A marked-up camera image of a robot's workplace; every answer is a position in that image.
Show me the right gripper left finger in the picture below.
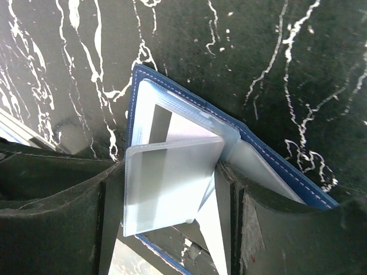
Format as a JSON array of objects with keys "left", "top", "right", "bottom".
[{"left": 1, "top": 139, "right": 124, "bottom": 274}]

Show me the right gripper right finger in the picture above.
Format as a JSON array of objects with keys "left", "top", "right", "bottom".
[{"left": 214, "top": 162, "right": 366, "bottom": 274}]

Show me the blue card holder wallet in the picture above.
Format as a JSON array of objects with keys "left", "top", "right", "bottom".
[{"left": 127, "top": 65, "right": 337, "bottom": 274}]

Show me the silver card with stripe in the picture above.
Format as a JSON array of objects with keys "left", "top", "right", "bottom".
[{"left": 123, "top": 137, "right": 225, "bottom": 237}]

